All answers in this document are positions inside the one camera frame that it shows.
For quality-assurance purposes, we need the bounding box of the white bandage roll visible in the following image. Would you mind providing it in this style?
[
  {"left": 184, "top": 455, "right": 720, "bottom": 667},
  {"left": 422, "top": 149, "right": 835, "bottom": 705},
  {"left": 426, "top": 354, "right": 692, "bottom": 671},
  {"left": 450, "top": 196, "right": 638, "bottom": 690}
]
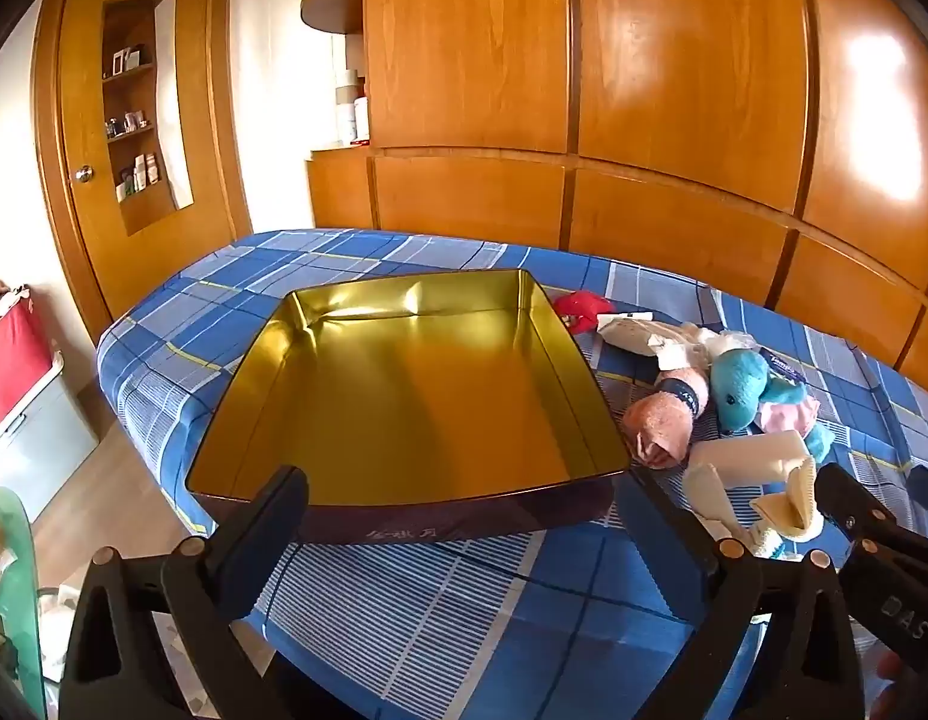
[{"left": 689, "top": 429, "right": 810, "bottom": 485}]

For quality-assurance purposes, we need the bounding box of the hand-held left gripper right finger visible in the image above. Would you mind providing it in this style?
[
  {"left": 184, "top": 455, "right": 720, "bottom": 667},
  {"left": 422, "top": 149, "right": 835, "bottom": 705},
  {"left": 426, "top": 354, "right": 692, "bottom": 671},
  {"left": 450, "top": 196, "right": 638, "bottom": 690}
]
[{"left": 618, "top": 467, "right": 863, "bottom": 720}]

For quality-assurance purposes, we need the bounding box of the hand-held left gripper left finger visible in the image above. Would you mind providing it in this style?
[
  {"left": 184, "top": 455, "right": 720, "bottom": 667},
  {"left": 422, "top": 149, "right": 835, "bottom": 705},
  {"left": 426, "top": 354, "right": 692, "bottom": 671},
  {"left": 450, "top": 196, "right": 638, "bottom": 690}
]
[{"left": 59, "top": 465, "right": 311, "bottom": 720}]

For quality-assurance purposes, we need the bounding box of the white gauze packet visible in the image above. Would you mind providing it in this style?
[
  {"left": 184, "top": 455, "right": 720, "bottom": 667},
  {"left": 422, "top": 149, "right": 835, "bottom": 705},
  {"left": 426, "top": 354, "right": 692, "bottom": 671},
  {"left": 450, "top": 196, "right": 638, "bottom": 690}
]
[{"left": 595, "top": 313, "right": 686, "bottom": 357}]

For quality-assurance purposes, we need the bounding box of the blue plaid bed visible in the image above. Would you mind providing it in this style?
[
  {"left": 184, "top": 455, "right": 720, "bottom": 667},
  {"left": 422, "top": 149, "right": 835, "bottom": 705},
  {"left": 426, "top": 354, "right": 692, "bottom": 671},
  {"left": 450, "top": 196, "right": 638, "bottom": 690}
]
[{"left": 96, "top": 229, "right": 928, "bottom": 720}]

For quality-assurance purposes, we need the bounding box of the curved door glass panel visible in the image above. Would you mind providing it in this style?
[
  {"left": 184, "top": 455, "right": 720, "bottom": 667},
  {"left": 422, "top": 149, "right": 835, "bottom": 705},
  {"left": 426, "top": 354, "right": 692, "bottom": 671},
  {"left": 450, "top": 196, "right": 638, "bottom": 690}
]
[{"left": 100, "top": 0, "right": 196, "bottom": 237}]

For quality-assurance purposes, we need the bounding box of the gold tin box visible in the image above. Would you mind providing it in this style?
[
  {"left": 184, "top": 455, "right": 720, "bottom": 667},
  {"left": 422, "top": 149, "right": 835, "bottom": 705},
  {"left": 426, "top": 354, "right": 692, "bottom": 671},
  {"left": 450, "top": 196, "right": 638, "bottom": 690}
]
[{"left": 185, "top": 268, "right": 634, "bottom": 545}]

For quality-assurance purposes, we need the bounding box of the blue tissue packet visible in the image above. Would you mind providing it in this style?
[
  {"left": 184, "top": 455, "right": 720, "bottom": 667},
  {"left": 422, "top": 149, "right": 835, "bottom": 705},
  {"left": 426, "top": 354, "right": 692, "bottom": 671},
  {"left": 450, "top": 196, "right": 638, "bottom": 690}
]
[{"left": 760, "top": 345, "right": 803, "bottom": 383}]

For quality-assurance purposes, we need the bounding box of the green plastic board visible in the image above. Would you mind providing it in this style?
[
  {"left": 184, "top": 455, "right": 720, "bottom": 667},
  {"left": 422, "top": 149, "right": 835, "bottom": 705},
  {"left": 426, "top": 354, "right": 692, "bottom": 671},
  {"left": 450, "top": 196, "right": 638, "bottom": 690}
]
[{"left": 0, "top": 487, "right": 49, "bottom": 720}]

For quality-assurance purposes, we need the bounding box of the grey storage bin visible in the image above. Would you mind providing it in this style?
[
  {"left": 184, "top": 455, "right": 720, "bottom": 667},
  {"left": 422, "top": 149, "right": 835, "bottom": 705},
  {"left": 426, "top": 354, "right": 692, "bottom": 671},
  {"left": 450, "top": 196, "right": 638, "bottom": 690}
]
[{"left": 0, "top": 349, "right": 101, "bottom": 522}]

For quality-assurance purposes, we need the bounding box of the pink cloth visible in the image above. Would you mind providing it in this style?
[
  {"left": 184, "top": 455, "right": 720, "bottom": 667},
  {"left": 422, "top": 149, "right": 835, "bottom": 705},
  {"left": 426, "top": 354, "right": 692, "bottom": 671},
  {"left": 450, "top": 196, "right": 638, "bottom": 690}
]
[{"left": 756, "top": 397, "right": 821, "bottom": 440}]

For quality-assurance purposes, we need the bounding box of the white jar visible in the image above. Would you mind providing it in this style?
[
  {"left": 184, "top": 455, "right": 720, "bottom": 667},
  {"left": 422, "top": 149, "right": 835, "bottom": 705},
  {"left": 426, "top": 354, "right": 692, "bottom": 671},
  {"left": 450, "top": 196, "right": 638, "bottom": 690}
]
[{"left": 335, "top": 69, "right": 358, "bottom": 147}]

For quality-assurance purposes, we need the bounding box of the blue plush toy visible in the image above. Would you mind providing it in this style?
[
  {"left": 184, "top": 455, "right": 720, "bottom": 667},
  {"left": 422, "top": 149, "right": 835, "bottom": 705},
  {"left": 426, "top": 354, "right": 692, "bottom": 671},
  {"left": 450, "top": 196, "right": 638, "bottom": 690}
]
[{"left": 708, "top": 350, "right": 836, "bottom": 466}]

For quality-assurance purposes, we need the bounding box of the wooden door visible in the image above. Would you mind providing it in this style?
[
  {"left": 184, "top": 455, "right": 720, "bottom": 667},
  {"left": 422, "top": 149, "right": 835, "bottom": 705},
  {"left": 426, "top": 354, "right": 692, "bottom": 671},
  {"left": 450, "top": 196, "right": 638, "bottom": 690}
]
[{"left": 30, "top": 0, "right": 255, "bottom": 342}]

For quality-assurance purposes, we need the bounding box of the red storage bag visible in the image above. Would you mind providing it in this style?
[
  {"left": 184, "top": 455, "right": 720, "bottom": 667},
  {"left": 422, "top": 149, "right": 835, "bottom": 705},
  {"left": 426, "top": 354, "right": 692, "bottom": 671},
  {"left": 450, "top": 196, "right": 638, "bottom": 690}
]
[{"left": 0, "top": 281, "right": 56, "bottom": 440}]

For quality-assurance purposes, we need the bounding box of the red plush toy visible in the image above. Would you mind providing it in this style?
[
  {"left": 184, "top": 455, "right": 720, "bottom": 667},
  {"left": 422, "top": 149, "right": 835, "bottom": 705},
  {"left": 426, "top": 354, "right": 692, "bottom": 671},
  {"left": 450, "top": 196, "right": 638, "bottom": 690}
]
[{"left": 552, "top": 289, "right": 619, "bottom": 335}]

